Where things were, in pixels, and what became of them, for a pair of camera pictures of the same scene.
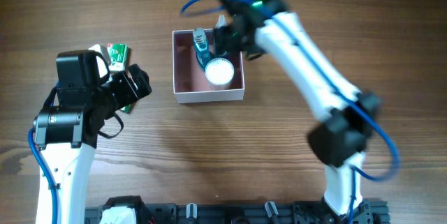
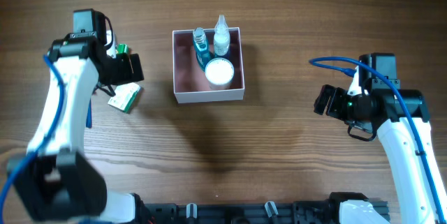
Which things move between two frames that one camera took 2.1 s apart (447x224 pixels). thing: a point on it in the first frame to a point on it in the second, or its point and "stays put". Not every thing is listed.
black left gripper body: [132, 86] to [130, 67]
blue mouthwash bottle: [202, 51] stays put
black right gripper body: [225, 39] to [335, 102]
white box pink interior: [191, 85] stays put
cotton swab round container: [219, 72] stays put
